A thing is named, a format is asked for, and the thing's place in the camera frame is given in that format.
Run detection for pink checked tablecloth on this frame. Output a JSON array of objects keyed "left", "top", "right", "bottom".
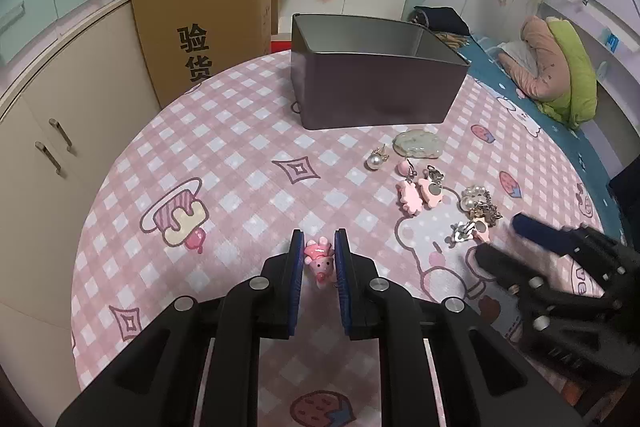
[{"left": 70, "top": 49, "right": 603, "bottom": 427}]

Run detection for pink bear charm silver clasp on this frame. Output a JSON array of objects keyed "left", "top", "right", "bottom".
[{"left": 417, "top": 166, "right": 446, "bottom": 208}]

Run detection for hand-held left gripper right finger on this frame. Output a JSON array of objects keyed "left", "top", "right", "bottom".
[{"left": 334, "top": 228, "right": 586, "bottom": 427}]

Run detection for pink plush pillow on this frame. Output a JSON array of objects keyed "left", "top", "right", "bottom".
[{"left": 497, "top": 17, "right": 571, "bottom": 100}]

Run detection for beige cabinet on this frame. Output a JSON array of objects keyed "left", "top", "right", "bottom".
[{"left": 0, "top": 0, "right": 162, "bottom": 398}]

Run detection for folded tan clothes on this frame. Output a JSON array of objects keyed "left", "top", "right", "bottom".
[{"left": 435, "top": 32, "right": 468, "bottom": 50}]

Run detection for pearl earring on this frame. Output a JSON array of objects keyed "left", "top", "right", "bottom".
[{"left": 367, "top": 144, "right": 392, "bottom": 171}]

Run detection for teal candy print bed sheet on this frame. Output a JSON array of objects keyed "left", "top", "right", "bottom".
[{"left": 457, "top": 34, "right": 626, "bottom": 248}]

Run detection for pink pig charm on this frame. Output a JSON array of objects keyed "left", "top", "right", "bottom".
[{"left": 304, "top": 237, "right": 337, "bottom": 290}]

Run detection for pearl and chain jewelry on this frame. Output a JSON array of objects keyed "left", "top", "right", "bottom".
[{"left": 460, "top": 186, "right": 503, "bottom": 225}]

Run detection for large cardboard box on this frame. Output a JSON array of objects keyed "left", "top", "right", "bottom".
[{"left": 128, "top": 0, "right": 273, "bottom": 108}]

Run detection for white pillow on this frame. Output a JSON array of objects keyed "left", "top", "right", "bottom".
[{"left": 497, "top": 41, "right": 526, "bottom": 64}]

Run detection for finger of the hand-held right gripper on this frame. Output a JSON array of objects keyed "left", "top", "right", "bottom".
[
  {"left": 511, "top": 213, "right": 640, "bottom": 278},
  {"left": 472, "top": 244, "right": 617, "bottom": 344}
]

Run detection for folded dark clothes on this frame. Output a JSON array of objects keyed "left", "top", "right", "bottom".
[{"left": 412, "top": 6, "right": 471, "bottom": 35}]

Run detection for silver and pink hair clip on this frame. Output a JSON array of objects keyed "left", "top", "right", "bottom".
[{"left": 450, "top": 218, "right": 492, "bottom": 248}]

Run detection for green plush blanket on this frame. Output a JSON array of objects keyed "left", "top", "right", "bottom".
[{"left": 537, "top": 17, "right": 598, "bottom": 130}]

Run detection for grey metal tin box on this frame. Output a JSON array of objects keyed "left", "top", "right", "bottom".
[{"left": 291, "top": 13, "right": 471, "bottom": 131}]

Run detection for pale green jade pendant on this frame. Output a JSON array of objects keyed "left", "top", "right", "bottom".
[{"left": 394, "top": 129, "right": 443, "bottom": 158}]

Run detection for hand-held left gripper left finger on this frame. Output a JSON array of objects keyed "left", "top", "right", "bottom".
[{"left": 55, "top": 229, "right": 307, "bottom": 427}]

